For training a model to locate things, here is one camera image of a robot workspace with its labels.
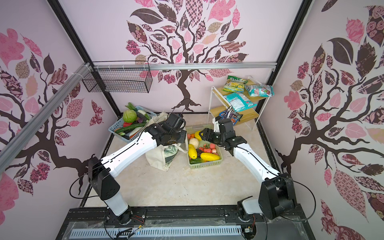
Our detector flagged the light green plastic basket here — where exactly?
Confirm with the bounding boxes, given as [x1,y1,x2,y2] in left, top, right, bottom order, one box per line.
[186,124,223,169]

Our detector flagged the beige canvas grocery bag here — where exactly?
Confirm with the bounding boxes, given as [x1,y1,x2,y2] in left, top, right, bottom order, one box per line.
[145,113,187,172]

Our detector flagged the green cabbage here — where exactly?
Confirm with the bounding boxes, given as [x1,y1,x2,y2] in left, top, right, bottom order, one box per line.
[123,109,138,124]

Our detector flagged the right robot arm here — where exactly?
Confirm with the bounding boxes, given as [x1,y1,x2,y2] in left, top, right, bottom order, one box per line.
[198,119,297,220]

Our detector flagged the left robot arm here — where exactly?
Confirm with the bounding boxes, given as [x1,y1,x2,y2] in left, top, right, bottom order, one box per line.
[88,113,187,225]

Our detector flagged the blue dark candy bag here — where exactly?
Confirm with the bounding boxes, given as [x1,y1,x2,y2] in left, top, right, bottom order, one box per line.
[219,109,243,126]

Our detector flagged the teal white snack bag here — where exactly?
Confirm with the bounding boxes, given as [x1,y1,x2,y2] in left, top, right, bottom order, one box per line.
[225,93,257,112]

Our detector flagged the green yellow snack bag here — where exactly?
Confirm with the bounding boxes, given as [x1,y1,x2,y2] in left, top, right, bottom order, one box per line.
[223,76,248,93]

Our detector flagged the teal pink snack bag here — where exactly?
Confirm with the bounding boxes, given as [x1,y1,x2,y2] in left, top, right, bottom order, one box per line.
[245,85,275,98]

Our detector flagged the white garlic bulb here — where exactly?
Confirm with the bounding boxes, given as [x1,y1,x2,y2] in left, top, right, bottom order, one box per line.
[189,138,200,149]

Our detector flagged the yellow corn cob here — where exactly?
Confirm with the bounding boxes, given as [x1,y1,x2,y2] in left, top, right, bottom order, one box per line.
[200,153,221,162]

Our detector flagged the yellow mango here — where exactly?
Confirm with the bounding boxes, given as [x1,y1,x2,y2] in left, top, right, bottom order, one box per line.
[188,144,198,159]

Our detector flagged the dark purple eggplant back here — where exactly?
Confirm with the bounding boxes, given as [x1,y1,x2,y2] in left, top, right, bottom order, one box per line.
[136,110,151,121]

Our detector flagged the white wooden two-tier shelf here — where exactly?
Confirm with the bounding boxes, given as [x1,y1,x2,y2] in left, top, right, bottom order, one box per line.
[209,76,274,126]

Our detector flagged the long green cucumber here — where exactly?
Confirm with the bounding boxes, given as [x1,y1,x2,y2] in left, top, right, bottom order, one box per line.
[115,123,146,134]

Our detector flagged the light blue plastic basket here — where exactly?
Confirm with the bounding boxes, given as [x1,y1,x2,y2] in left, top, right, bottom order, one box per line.
[109,103,157,143]

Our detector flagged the white vented strip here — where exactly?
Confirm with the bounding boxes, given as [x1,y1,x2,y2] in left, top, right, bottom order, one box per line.
[68,226,244,240]

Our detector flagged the black wire wall basket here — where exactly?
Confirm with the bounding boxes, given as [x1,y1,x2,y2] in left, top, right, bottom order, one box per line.
[82,60,153,94]

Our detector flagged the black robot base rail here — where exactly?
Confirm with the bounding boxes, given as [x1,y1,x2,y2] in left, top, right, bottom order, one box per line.
[56,205,315,240]

